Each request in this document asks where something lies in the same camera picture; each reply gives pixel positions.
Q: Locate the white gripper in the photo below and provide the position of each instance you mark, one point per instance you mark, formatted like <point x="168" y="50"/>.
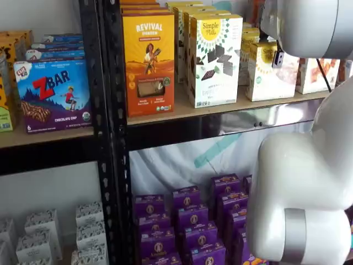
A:
<point x="278" y="60"/>

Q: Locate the small white yellow-label box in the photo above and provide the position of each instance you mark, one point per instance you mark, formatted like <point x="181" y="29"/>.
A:
<point x="250" y="31"/>
<point x="246" y="60"/>
<point x="268" y="82"/>

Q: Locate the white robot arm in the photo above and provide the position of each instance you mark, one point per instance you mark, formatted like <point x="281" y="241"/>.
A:
<point x="303" y="179"/>

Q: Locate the orange white crackers box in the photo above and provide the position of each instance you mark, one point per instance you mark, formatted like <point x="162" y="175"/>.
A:
<point x="314" y="77"/>

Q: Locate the orange snack box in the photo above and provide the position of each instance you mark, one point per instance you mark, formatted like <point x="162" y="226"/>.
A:
<point x="256" y="12"/>

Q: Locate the tall white mint cookie box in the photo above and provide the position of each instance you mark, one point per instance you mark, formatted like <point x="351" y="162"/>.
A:
<point x="205" y="13"/>
<point x="180" y="41"/>
<point x="218" y="74"/>
<point x="184" y="3"/>

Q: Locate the wooden shelf board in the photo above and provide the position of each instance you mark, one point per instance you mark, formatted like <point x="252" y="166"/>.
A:
<point x="41" y="136"/>
<point x="207" y="110"/>

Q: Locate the black metal shelf beam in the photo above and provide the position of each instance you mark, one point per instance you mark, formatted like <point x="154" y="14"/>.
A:
<point x="47" y="156"/>
<point x="220" y="127"/>

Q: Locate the purple snack box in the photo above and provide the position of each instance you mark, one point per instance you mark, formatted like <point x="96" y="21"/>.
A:
<point x="237" y="220"/>
<point x="154" y="223"/>
<point x="226" y="183"/>
<point x="149" y="205"/>
<point x="201" y="237"/>
<point x="240" y="248"/>
<point x="233" y="203"/>
<point x="162" y="260"/>
<point x="193" y="218"/>
<point x="247" y="183"/>
<point x="187" y="197"/>
<point x="208" y="255"/>
<point x="157" y="243"/>

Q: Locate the orange Revival cracker box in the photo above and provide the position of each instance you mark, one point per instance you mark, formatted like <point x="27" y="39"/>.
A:
<point x="150" y="66"/>
<point x="136" y="1"/>
<point x="144" y="10"/>
<point x="139" y="5"/>

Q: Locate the blue purple ZBar box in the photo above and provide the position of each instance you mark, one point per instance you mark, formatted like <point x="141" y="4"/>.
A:
<point x="64" y="37"/>
<point x="58" y="45"/>
<point x="55" y="94"/>
<point x="55" y="54"/>

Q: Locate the yellow snack box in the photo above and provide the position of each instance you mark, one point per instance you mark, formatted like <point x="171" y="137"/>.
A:
<point x="8" y="52"/>
<point x="16" y="35"/>
<point x="5" y="110"/>

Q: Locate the teal tape strip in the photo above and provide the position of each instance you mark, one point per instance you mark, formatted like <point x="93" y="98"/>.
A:
<point x="218" y="150"/>

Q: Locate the white patterned carton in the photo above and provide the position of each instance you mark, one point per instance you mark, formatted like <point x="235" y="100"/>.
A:
<point x="33" y="247"/>
<point x="33" y="262"/>
<point x="5" y="237"/>
<point x="89" y="214"/>
<point x="91" y="234"/>
<point x="89" y="255"/>
<point x="42" y="222"/>

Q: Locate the black metal rack post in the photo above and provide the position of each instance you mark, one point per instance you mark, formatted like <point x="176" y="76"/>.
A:
<point x="117" y="138"/>
<point x="92" y="110"/>

